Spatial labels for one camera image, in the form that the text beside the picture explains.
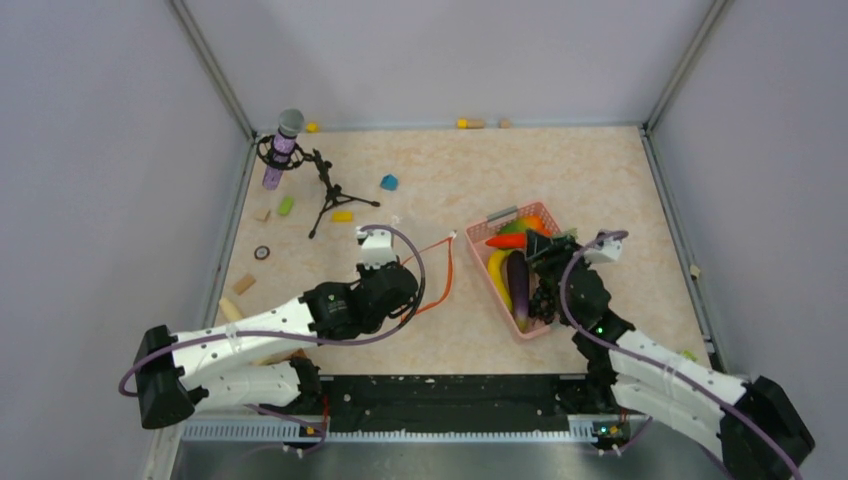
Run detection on toy black grapes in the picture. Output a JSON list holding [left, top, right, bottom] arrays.
[[529, 277, 562, 325]]

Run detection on toy mango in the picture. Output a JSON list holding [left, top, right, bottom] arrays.
[[497, 215, 551, 236]]

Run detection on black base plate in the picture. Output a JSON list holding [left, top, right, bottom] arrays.
[[278, 374, 631, 437]]

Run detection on black microphone tripod stand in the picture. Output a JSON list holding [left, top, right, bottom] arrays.
[[257, 135, 381, 239]]

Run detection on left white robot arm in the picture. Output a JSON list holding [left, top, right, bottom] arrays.
[[119, 262, 426, 430]]

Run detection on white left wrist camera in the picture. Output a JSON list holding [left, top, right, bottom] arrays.
[[356, 227, 398, 270]]

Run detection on cream wooden cylinder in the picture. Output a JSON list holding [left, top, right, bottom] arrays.
[[218, 297, 244, 323]]

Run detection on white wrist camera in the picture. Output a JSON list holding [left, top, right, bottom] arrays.
[[583, 230, 623, 264], [356, 227, 398, 270]]

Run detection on green block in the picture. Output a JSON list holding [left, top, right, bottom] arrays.
[[276, 196, 295, 216]]

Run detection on purple microphone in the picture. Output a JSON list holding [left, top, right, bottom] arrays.
[[261, 108, 305, 191]]

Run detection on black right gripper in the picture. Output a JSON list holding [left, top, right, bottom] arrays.
[[526, 229, 597, 325]]

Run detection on tan wooden block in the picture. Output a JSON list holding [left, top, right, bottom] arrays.
[[231, 273, 256, 296]]

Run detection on toy purple eggplant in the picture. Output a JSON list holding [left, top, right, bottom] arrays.
[[506, 250, 530, 333]]

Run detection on blue block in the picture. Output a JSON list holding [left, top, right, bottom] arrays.
[[379, 174, 399, 191]]

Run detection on yellow tan cylinder at wall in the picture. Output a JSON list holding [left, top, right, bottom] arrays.
[[456, 118, 487, 130]]

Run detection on clear orange zip bag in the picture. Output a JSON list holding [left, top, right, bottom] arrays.
[[377, 214, 457, 316]]

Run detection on pink plastic basket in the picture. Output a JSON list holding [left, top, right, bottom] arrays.
[[464, 202, 563, 341]]

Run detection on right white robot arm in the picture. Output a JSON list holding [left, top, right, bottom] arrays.
[[524, 230, 815, 479]]

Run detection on toy banana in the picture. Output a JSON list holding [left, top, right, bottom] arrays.
[[487, 249, 513, 312]]

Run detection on green flat toy piece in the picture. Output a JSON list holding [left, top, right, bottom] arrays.
[[680, 350, 698, 362]]

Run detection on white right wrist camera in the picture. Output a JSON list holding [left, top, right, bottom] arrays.
[[583, 230, 623, 264]]

